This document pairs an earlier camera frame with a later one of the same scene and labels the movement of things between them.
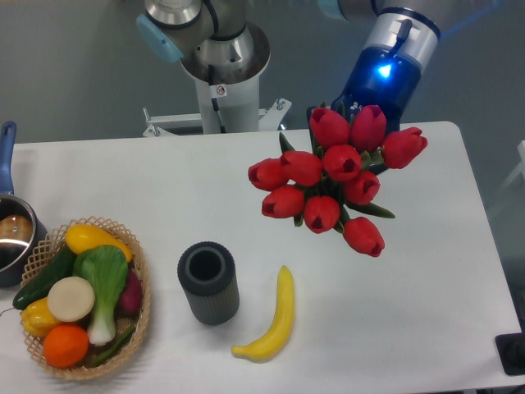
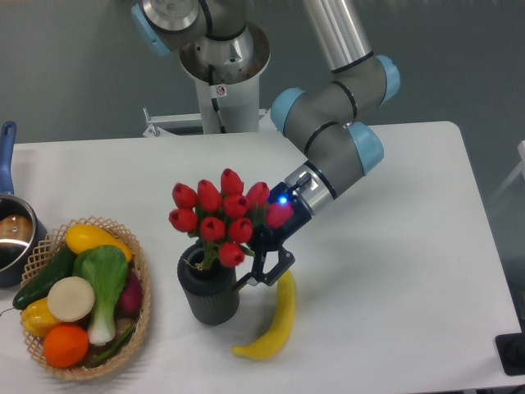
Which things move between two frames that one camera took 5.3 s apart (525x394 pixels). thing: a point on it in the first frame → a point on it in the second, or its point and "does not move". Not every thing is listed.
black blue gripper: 380,78 → 266,239
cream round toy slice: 70,299 does not move
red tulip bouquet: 334,185 → 221,215
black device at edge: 511,350 does not move
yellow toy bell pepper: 37,318 does not move
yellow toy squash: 79,237 does not move
